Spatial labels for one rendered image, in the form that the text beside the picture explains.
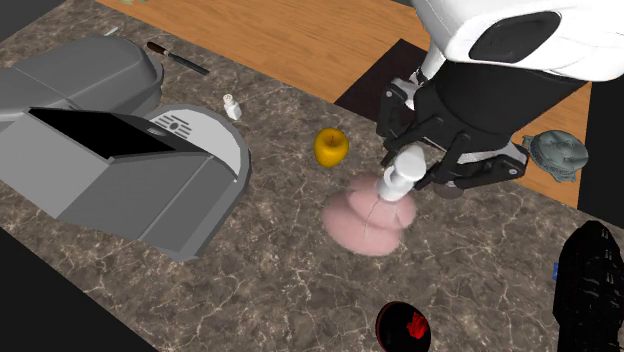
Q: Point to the yellow apple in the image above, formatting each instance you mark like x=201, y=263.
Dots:
x=331, y=146

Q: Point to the black glossy tall object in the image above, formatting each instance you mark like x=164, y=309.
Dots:
x=592, y=292

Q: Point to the small white stick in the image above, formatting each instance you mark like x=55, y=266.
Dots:
x=111, y=31

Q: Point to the black round bowl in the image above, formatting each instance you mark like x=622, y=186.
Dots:
x=392, y=326

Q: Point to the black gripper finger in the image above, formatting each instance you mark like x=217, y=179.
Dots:
x=492, y=168
x=396, y=122

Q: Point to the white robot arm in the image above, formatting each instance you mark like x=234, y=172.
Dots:
x=585, y=34

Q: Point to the dark brown robot stand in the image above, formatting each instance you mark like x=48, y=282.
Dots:
x=380, y=83

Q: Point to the grey coffee machine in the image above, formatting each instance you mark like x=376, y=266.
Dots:
x=146, y=195

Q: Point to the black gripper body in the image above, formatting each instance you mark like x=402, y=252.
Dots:
x=487, y=107

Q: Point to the red small object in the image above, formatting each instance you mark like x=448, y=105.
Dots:
x=418, y=325

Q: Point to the pink soap dispenser white pump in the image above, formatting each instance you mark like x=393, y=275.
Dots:
x=370, y=224

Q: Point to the white salt shaker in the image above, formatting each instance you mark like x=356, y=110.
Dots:
x=232, y=107

